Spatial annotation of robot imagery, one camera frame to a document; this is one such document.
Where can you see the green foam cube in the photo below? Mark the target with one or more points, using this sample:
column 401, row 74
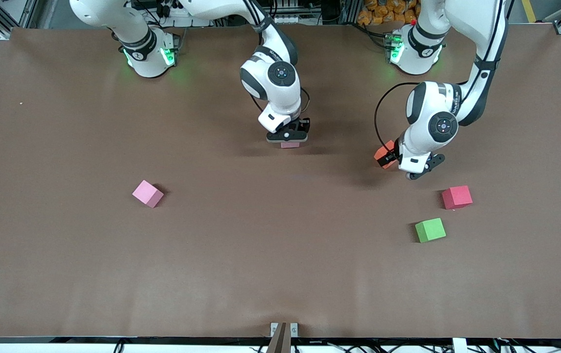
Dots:
column 430, row 230

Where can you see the orange foam cube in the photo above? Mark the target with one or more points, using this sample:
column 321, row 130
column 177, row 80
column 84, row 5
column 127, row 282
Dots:
column 383, row 147

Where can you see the white power strip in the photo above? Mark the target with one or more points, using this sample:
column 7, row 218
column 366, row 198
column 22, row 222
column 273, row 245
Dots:
column 177, row 11

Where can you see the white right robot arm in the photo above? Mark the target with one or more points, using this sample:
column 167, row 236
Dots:
column 280, row 93

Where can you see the bag of orange items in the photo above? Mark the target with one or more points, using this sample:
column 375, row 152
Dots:
column 383, row 12

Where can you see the red foam cube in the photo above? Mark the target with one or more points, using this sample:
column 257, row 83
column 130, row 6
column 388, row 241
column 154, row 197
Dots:
column 456, row 197

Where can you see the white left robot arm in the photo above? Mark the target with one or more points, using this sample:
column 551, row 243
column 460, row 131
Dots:
column 432, row 122

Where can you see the pink foam cube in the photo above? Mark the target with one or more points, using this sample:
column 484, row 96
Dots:
column 290, row 145
column 147, row 193

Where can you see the brown wooden post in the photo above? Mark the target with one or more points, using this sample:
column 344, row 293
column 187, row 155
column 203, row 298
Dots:
column 279, row 340

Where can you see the white block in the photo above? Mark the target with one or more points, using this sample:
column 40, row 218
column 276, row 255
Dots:
column 459, row 345

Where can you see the small metal bracket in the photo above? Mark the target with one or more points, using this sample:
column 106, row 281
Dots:
column 274, row 329

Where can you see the equipment rack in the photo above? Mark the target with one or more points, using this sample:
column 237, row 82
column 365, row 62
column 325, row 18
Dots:
column 290, row 10

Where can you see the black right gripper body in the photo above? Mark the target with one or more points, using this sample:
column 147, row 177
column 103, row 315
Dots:
column 304, row 124

